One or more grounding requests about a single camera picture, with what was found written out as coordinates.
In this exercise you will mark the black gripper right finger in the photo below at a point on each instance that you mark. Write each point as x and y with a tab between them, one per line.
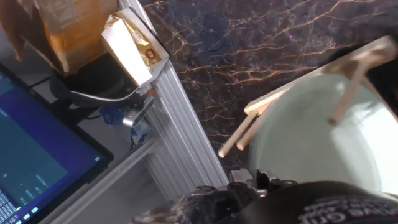
276	183

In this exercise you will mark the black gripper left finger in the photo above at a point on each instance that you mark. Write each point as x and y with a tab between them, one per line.
242	182

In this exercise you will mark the pale green round dish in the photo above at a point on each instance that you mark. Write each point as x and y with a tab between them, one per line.
298	143

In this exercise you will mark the wooden dish rack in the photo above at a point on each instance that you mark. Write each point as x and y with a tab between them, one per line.
354	62

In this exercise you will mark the blue plastic packet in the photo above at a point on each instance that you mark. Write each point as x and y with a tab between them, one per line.
110	115

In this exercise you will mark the white gold snack pack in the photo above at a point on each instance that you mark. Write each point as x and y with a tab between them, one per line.
136	49

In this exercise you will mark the black round base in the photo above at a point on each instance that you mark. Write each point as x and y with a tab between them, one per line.
93	84

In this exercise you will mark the computer monitor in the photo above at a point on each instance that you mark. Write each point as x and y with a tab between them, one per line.
40	155

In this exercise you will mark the brown cardboard box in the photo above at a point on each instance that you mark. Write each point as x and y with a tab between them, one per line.
62	34

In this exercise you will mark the small silver camera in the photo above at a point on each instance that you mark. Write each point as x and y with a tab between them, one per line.
138	112

